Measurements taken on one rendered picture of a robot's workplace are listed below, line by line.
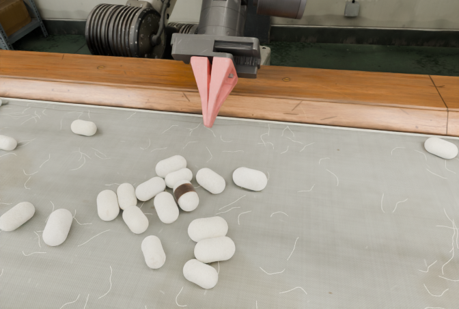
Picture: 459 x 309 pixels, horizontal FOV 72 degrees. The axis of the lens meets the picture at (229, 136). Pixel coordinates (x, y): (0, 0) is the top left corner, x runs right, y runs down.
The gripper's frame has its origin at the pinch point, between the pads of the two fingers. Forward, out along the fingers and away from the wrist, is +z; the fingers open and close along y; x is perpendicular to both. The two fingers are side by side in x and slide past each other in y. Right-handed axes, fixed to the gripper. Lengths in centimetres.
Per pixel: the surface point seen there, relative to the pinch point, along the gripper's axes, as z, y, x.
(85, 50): -71, -140, 166
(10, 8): -91, -189, 146
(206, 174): 6.4, 1.3, -2.7
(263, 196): 8.0, 7.5, -1.4
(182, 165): 5.7, -2.0, -1.3
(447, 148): 0.0, 27.6, 3.1
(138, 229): 12.4, -3.6, -6.8
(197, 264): 14.0, 2.9, -8.9
